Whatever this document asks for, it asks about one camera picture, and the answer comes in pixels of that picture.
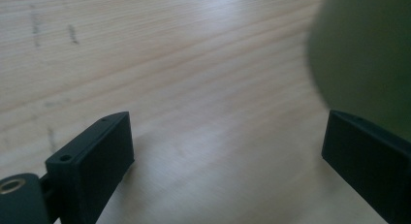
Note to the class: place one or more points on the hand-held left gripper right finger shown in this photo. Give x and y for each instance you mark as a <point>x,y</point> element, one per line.
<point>371,162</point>

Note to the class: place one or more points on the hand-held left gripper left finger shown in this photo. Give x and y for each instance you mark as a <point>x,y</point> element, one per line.
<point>93,162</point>

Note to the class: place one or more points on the green plastic bin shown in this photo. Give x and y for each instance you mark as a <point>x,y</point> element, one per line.
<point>365,49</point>

